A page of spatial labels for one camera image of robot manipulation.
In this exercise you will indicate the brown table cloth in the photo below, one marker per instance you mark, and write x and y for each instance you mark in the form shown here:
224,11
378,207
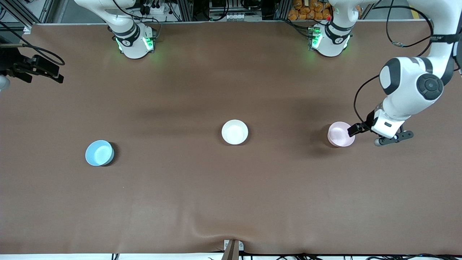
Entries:
231,198

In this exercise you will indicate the white power strip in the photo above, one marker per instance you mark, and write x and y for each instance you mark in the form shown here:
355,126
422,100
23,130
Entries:
158,10

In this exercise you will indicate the white bowl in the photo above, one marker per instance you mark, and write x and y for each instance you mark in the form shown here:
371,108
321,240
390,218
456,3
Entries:
234,132

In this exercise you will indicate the aluminium frame rail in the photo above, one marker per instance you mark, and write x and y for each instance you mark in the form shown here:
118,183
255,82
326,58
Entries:
47,11

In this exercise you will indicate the pink bowl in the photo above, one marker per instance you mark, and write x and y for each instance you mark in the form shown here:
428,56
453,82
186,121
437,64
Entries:
337,135

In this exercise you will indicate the metal table clamp bracket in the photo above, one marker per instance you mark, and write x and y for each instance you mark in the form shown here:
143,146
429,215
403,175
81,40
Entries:
232,251

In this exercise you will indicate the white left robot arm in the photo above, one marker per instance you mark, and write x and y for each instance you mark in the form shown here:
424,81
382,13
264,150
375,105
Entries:
404,83

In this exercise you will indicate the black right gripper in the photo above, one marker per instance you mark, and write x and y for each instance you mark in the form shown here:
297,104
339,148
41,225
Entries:
11,61

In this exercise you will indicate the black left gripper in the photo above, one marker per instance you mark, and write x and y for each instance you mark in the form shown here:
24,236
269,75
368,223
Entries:
368,120

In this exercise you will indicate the orange snack packets pile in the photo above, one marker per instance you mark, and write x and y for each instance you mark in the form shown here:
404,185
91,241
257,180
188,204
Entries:
310,11

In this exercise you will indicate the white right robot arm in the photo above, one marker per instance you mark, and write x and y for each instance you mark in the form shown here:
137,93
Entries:
133,43

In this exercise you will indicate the blue bowl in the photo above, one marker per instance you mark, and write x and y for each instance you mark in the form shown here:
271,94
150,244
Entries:
99,153

